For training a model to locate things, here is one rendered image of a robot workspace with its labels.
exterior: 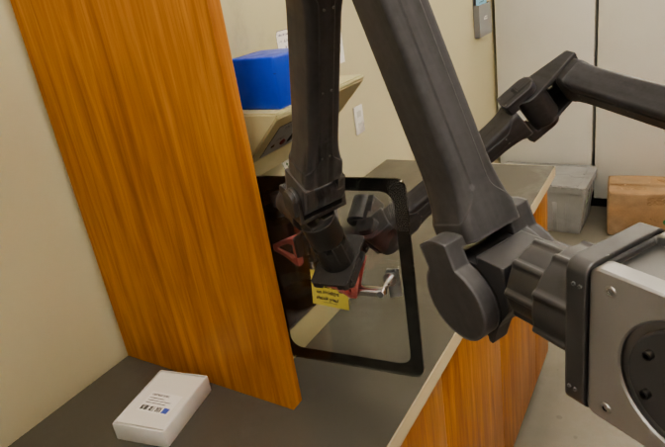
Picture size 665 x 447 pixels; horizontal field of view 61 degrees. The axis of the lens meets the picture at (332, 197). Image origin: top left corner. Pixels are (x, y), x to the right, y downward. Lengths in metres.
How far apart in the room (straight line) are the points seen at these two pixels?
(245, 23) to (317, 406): 0.74
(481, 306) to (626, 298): 0.14
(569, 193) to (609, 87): 2.71
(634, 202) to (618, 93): 2.78
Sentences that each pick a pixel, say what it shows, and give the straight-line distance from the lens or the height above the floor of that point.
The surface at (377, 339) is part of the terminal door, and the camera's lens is 1.10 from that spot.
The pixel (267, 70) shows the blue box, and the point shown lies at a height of 1.58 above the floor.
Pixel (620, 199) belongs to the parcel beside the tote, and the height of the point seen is 0.24.
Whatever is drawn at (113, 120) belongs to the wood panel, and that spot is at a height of 1.52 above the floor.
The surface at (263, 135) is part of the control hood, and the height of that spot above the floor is 1.47.
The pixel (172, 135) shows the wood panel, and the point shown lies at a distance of 1.02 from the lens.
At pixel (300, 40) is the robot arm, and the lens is 0.64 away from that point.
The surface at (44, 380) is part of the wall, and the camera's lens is 1.41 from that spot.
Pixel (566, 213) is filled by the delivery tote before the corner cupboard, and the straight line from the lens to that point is 3.80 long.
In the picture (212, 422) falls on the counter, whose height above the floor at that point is 0.94.
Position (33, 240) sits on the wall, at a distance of 1.32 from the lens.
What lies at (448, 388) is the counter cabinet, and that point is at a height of 0.78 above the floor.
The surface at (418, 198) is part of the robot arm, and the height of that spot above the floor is 1.29.
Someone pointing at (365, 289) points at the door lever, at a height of 1.21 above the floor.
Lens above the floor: 1.71
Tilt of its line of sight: 21 degrees down
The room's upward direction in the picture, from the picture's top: 9 degrees counter-clockwise
